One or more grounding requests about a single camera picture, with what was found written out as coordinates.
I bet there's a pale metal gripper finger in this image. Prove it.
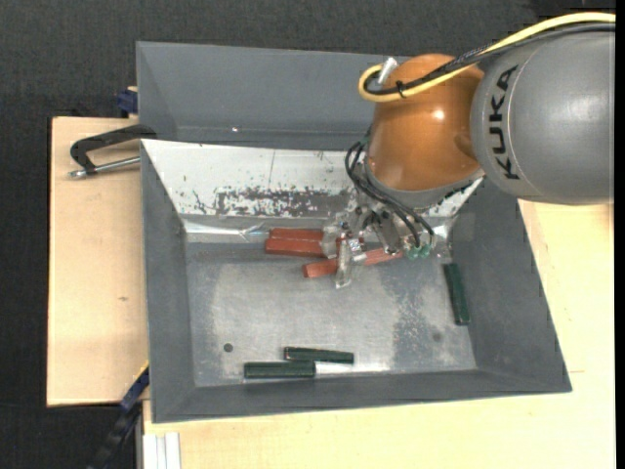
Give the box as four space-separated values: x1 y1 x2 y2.
319 226 344 260
334 238 367 290

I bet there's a red-brown block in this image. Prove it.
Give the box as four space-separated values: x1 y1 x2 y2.
269 227 326 242
302 246 405 279
264 237 327 257

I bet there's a grey metal bin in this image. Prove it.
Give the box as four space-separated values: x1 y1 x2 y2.
135 40 573 424

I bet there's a dark green flat block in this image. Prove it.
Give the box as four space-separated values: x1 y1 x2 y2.
243 361 317 380
283 346 355 365
442 263 472 327

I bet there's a pale wood board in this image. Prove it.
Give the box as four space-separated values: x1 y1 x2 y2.
46 116 150 407

